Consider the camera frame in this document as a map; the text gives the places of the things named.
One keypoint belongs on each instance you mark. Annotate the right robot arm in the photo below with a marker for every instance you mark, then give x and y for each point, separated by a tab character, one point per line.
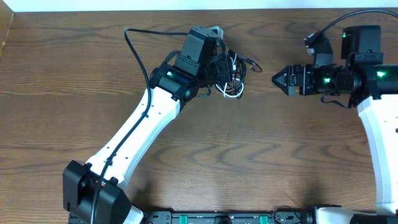
372	88

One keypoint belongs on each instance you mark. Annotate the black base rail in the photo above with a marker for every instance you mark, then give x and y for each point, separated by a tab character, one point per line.
165	217

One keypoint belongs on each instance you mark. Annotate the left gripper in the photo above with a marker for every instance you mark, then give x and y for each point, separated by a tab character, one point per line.
227	65

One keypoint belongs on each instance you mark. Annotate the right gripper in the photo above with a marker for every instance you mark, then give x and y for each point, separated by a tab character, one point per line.
306	71

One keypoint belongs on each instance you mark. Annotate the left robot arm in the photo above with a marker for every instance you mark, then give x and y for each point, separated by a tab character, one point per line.
94	191

